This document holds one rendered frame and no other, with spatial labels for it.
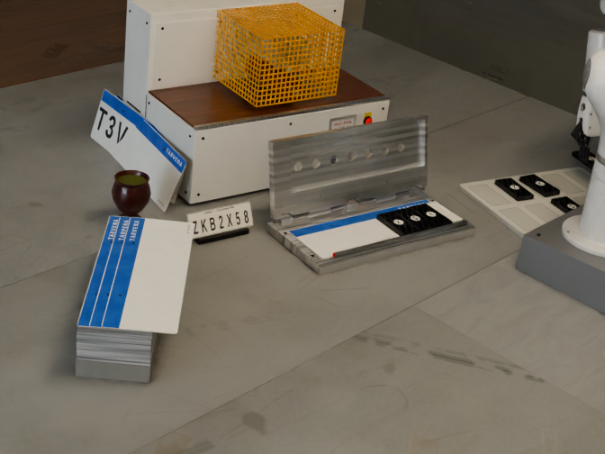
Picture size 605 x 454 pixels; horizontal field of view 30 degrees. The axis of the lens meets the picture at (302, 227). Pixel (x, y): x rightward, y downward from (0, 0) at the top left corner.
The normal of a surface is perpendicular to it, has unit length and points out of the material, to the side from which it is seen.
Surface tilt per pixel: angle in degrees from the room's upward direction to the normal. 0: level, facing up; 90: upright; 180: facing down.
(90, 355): 90
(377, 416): 0
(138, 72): 90
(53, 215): 0
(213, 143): 90
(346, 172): 76
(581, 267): 90
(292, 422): 0
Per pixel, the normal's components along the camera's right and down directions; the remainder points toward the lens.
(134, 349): 0.01, 0.48
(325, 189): 0.57, 0.23
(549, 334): 0.11, -0.87
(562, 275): -0.68, 0.28
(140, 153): -0.76, -0.17
